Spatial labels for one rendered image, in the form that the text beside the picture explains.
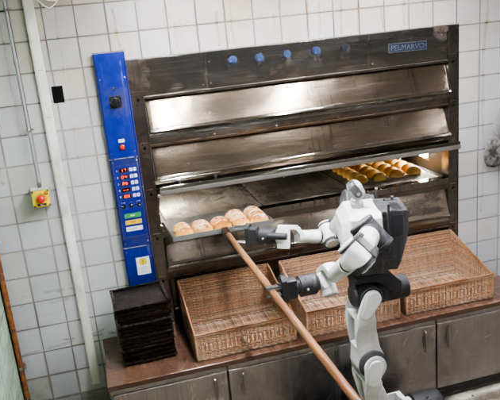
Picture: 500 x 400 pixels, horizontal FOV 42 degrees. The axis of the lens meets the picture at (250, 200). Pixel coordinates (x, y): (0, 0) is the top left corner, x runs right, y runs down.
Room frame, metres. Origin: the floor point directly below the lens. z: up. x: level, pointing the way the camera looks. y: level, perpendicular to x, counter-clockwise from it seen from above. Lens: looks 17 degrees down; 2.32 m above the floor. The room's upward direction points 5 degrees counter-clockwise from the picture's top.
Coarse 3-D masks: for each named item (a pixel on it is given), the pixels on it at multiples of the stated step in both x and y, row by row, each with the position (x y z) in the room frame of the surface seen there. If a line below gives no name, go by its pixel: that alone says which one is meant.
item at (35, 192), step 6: (42, 186) 3.28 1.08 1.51; (48, 186) 3.27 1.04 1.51; (30, 192) 3.21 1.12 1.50; (36, 192) 3.22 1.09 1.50; (42, 192) 3.22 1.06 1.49; (48, 192) 3.23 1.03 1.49; (36, 198) 3.21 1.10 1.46; (48, 198) 3.23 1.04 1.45; (36, 204) 3.21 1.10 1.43; (42, 204) 3.22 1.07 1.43; (48, 204) 3.23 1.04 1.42
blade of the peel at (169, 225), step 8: (240, 208) 3.61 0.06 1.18; (200, 216) 3.53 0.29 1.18; (208, 216) 3.52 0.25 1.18; (216, 216) 3.51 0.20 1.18; (224, 216) 3.49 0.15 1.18; (168, 224) 3.44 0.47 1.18; (256, 224) 3.26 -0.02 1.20; (264, 224) 3.28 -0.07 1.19; (272, 224) 3.29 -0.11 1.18; (168, 232) 3.30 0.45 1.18; (200, 232) 3.19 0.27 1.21; (208, 232) 3.20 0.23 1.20; (216, 232) 3.21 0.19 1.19; (176, 240) 3.16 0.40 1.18
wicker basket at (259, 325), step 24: (264, 264) 3.53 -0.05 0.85; (192, 288) 3.41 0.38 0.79; (216, 288) 3.44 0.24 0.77; (240, 288) 3.46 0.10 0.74; (192, 312) 3.37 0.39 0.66; (216, 312) 3.40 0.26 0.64; (240, 312) 3.42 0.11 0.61; (264, 312) 3.43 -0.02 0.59; (192, 336) 3.03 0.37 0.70; (216, 336) 2.98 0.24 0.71; (240, 336) 3.01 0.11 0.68; (264, 336) 3.15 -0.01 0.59; (288, 336) 3.08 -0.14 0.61
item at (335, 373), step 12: (240, 252) 2.84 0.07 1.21; (252, 264) 2.68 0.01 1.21; (264, 276) 2.54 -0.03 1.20; (276, 300) 2.31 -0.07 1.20; (288, 312) 2.19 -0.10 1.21; (300, 324) 2.09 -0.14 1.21; (312, 348) 1.93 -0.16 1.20; (324, 360) 1.84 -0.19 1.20; (336, 372) 1.76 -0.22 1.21; (348, 384) 1.69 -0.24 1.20; (348, 396) 1.64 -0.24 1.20
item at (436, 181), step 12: (420, 180) 3.85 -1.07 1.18; (432, 180) 3.83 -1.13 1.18; (444, 180) 3.84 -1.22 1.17; (372, 192) 3.73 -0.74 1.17; (384, 192) 3.75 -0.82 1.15; (396, 192) 3.77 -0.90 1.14; (276, 204) 3.63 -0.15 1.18; (288, 204) 3.61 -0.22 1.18; (300, 204) 3.62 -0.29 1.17; (312, 204) 3.64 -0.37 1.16; (324, 204) 3.66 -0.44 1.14
